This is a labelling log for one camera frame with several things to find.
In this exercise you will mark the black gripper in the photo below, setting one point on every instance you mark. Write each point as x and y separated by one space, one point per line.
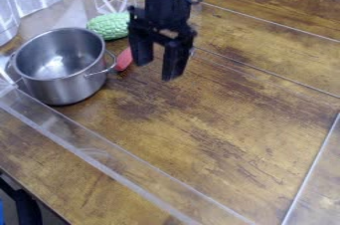
161 23

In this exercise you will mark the green bumpy toy vegetable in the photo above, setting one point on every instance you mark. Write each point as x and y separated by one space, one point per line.
111 26

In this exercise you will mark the stainless steel pot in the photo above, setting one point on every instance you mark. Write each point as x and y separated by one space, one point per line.
63 65

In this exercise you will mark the clear acrylic table barrier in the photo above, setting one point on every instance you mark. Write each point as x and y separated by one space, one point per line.
231 146

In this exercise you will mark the black table leg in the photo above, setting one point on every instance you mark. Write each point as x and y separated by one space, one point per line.
27 207

